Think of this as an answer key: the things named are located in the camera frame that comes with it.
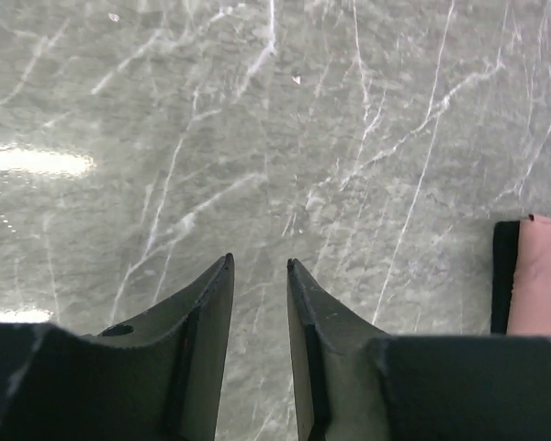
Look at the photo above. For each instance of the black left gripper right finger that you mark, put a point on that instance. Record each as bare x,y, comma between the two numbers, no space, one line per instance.
353,381

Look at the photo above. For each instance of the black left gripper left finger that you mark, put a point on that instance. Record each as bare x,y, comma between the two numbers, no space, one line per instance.
155,376

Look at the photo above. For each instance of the pink printed t-shirt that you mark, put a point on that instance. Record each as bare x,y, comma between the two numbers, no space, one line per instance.
530,310

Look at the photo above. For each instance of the black folded t-shirt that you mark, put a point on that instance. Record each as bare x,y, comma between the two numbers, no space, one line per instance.
504,258

